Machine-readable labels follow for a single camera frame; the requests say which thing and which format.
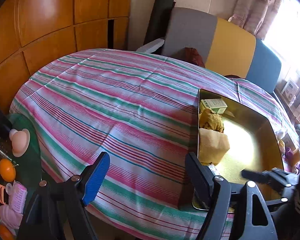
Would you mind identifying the pink hair comb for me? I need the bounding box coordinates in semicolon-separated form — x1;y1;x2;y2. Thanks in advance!
0;181;27;230

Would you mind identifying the orange fruit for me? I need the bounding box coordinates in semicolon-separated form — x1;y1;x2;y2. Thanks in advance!
0;159;16;183
0;224;15;240

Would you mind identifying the yellow sponge in bin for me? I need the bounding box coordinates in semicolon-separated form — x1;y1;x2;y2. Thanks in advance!
198;128;230;165

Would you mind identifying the pink round dish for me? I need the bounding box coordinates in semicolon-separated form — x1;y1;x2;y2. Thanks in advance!
9;128;30;158

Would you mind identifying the white appliance box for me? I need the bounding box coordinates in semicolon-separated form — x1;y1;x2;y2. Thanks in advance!
281;80;299;102

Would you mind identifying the yellow crumpled cloth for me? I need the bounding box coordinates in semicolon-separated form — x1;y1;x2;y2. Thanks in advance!
199;108;224;133

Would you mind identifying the green white small box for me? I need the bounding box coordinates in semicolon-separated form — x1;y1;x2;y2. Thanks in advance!
199;99;228;115

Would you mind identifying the striped bed cover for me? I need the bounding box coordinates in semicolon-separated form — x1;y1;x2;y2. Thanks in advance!
10;49;299;239

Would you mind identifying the tricolour padded headboard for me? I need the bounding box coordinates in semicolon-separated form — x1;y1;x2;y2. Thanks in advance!
161;7;281;94

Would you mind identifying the dark red pillow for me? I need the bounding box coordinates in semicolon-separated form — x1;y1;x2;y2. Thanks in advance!
175;47;205;68

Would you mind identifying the pink patterned curtain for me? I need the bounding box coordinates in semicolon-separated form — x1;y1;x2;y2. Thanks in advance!
228;0;283;40

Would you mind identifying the wooden wardrobe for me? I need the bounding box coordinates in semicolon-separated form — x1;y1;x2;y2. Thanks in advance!
0;0;131;113

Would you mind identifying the black rolled mat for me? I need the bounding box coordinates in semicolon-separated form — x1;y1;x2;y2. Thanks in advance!
143;0;175;44

